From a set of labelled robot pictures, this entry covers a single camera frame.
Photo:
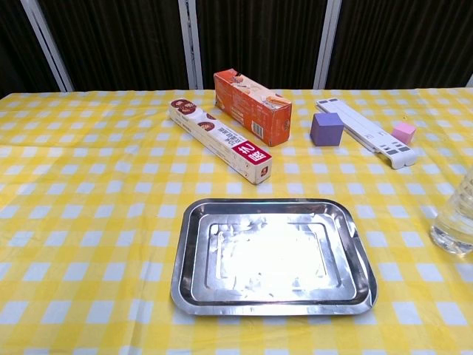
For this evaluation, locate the long white wrap box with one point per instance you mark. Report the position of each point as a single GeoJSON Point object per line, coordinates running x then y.
{"type": "Point", "coordinates": [218, 140]}

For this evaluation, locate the pink foam cube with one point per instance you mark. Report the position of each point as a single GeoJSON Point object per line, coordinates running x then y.
{"type": "Point", "coordinates": [403, 133]}

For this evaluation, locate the orange cardboard box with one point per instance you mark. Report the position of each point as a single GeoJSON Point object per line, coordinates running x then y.
{"type": "Point", "coordinates": [255, 111]}

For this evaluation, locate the purple foam cube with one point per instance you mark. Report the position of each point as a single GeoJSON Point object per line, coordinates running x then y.
{"type": "Point", "coordinates": [325, 129]}

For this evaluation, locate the white partition frame post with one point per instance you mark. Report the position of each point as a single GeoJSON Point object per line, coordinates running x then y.
{"type": "Point", "coordinates": [48, 44]}
{"type": "Point", "coordinates": [190, 44]}
{"type": "Point", "coordinates": [470, 81]}
{"type": "Point", "coordinates": [327, 44]}

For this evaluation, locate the dark ribbed partition panel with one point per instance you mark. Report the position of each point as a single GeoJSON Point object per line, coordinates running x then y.
{"type": "Point", "coordinates": [118, 40]}
{"type": "Point", "coordinates": [406, 40]}
{"type": "Point", "coordinates": [258, 33]}
{"type": "Point", "coordinates": [18, 44]}

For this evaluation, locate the stainless steel rectangular tray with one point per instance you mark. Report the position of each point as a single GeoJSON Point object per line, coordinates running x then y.
{"type": "Point", "coordinates": [273, 259]}

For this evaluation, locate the yellow white checkered tablecloth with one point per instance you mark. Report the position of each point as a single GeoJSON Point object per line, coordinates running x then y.
{"type": "Point", "coordinates": [92, 192]}

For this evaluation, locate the white folding stand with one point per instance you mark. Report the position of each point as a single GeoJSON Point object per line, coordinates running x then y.
{"type": "Point", "coordinates": [366, 127]}

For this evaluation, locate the clear plastic water bottle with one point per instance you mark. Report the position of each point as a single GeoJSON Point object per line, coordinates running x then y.
{"type": "Point", "coordinates": [456, 222]}

